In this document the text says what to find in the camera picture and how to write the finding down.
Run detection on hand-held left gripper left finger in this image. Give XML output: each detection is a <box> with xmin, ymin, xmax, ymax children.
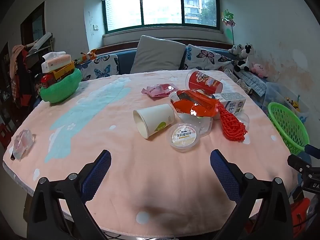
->
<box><xmin>27</xmin><ymin>149</ymin><xmax>112</xmax><ymax>240</ymax></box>

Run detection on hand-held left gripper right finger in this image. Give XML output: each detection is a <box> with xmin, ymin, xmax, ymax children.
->
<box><xmin>209</xmin><ymin>149</ymin><xmax>293</xmax><ymax>240</ymax></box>

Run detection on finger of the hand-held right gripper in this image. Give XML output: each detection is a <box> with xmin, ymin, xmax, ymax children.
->
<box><xmin>304</xmin><ymin>144</ymin><xmax>320</xmax><ymax>160</ymax></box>
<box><xmin>287</xmin><ymin>154</ymin><xmax>320</xmax><ymax>178</ymax></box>

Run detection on green plastic basket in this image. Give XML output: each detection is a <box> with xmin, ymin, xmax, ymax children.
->
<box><xmin>267</xmin><ymin>102</ymin><xmax>310</xmax><ymax>155</ymax></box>

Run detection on red mesh net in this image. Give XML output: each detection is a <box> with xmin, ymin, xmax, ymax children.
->
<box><xmin>217</xmin><ymin>102</ymin><xmax>248</xmax><ymax>142</ymax></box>

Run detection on clear plastic tray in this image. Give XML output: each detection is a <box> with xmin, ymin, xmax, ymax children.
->
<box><xmin>176</xmin><ymin>112</ymin><xmax>214</xmax><ymax>138</ymax></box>

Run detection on clear jelly cup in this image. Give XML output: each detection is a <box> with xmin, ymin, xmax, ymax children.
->
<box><xmin>167</xmin><ymin>123</ymin><xmax>200</xmax><ymax>152</ymax></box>

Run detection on grey milk carton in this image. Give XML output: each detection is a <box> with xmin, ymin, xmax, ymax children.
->
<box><xmin>212</xmin><ymin>92</ymin><xmax>247</xmax><ymax>119</ymax></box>

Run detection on red snack wrapper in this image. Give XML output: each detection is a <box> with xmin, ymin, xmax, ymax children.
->
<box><xmin>170</xmin><ymin>89</ymin><xmax>220</xmax><ymax>117</ymax></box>

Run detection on white paper cup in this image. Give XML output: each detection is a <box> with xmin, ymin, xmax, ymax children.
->
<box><xmin>133</xmin><ymin>103</ymin><xmax>175</xmax><ymax>139</ymax></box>

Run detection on clear cup with red label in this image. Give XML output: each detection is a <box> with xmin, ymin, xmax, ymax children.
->
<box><xmin>184</xmin><ymin>69</ymin><xmax>223</xmax><ymax>96</ymax></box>

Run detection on pink snack packet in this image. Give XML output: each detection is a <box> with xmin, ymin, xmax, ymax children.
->
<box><xmin>141</xmin><ymin>83</ymin><xmax>178</xmax><ymax>98</ymax></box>

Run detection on red appliance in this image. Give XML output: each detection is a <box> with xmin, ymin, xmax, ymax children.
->
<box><xmin>290</xmin><ymin>197</ymin><xmax>310</xmax><ymax>230</ymax></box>

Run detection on yellow toy vehicle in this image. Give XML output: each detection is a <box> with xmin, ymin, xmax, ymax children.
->
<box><xmin>285</xmin><ymin>96</ymin><xmax>302</xmax><ymax>110</ymax></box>

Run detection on clear plastic storage box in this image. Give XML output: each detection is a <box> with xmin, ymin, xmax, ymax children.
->
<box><xmin>262</xmin><ymin>81</ymin><xmax>310</xmax><ymax>124</ymax></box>

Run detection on crumpled clear plastic wrap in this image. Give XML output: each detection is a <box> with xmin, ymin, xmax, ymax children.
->
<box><xmin>10</xmin><ymin>129</ymin><xmax>35</xmax><ymax>160</ymax></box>

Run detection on beige patterned cloth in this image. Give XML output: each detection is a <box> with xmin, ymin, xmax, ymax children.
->
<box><xmin>224</xmin><ymin>67</ymin><xmax>252</xmax><ymax>95</ymax></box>

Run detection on black and white patterned mat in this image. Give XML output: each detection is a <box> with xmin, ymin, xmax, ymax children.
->
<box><xmin>234</xmin><ymin>70</ymin><xmax>268</xmax><ymax>98</ymax></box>

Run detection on green plush basket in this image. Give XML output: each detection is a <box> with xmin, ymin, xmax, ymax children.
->
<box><xmin>40</xmin><ymin>67</ymin><xmax>82</xmax><ymax>103</ymax></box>

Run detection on pink plush toy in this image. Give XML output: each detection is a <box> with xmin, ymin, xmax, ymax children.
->
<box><xmin>251</xmin><ymin>62</ymin><xmax>268</xmax><ymax>78</ymax></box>

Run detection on butterfly print pillow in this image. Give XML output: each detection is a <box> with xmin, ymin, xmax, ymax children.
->
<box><xmin>76</xmin><ymin>54</ymin><xmax>119</xmax><ymax>82</ymax></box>
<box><xmin>180</xmin><ymin>44</ymin><xmax>235</xmax><ymax>71</ymax></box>

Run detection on yellow and red toy truck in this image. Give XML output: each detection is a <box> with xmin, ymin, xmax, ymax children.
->
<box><xmin>41</xmin><ymin>60</ymin><xmax>76</xmax><ymax>88</ymax></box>

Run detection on black and white cow plush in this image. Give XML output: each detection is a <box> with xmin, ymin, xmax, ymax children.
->
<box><xmin>234</xmin><ymin>44</ymin><xmax>255</xmax><ymax>72</ymax></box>

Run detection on pink and white tissue box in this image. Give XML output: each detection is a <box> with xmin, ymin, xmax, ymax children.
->
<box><xmin>41</xmin><ymin>52</ymin><xmax>72</xmax><ymax>73</ymax></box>

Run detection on orange fox plush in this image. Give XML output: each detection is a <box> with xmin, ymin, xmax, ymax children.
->
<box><xmin>80</xmin><ymin>49</ymin><xmax>97</xmax><ymax>64</ymax></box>

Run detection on grey plush toy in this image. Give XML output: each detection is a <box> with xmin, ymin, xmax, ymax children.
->
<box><xmin>228</xmin><ymin>44</ymin><xmax>243</xmax><ymax>55</ymax></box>

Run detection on hanging clothes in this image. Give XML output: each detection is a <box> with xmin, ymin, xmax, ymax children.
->
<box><xmin>9</xmin><ymin>44</ymin><xmax>30</xmax><ymax>108</ymax></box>

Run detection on grey pillow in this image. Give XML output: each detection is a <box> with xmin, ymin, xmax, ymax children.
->
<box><xmin>130</xmin><ymin>35</ymin><xmax>187</xmax><ymax>74</ymax></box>

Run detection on metal rack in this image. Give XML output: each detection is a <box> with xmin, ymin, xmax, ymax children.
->
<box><xmin>25</xmin><ymin>32</ymin><xmax>54</xmax><ymax>63</ymax></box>

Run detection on colourful pinwheel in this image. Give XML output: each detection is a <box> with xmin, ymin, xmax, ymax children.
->
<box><xmin>221</xmin><ymin>9</ymin><xmax>237</xmax><ymax>45</ymax></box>

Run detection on dark wooden door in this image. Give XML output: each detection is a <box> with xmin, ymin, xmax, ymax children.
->
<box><xmin>20</xmin><ymin>1</ymin><xmax>46</xmax><ymax>48</ymax></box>

